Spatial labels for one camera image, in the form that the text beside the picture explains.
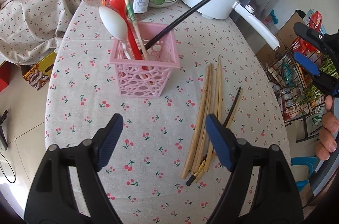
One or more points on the pink plastic utensil basket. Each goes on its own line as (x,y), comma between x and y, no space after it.
(136,78)

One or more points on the yellow cardboard box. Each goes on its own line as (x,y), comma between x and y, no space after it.
(39,74)

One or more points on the white plastic spoon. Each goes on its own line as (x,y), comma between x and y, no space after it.
(116,26)

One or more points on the red box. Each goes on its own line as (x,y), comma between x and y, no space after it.
(5,70)

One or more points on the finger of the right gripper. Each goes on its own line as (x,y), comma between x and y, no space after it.
(307,64)
(311,36)

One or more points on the red plastic spoon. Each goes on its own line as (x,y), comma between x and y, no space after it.
(131,40)

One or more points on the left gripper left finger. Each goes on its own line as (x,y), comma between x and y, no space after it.
(105,141)

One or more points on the black wire rack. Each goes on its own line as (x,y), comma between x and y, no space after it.
(298,98)

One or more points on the bamboo chopsticks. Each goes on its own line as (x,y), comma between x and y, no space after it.
(136,27)

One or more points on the black chopstick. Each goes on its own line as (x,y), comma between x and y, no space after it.
(230,116)
(176,22)

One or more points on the blue plastic stool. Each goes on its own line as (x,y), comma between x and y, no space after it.
(307,164)

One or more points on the right hand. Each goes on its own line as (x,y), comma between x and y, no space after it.
(327,144)

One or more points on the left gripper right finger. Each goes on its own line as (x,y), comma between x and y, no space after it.
(223,141)

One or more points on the black tipped chopstick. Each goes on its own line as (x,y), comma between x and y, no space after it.
(230,116)

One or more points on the cherry print tablecloth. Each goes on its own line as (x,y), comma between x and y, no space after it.
(143,179)

